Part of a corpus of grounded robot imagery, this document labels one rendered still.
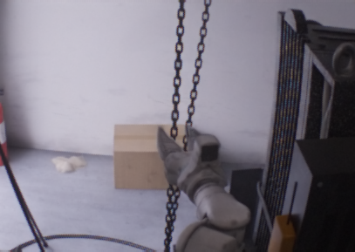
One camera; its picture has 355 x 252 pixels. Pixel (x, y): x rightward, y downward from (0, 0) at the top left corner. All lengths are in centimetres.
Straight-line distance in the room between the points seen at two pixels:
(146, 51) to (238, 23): 57
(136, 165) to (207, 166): 247
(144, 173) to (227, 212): 262
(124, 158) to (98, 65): 58
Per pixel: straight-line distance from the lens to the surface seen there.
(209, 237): 94
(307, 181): 107
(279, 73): 152
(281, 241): 113
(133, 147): 354
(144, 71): 369
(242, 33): 358
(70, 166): 381
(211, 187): 107
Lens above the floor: 203
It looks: 28 degrees down
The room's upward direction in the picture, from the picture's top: 2 degrees clockwise
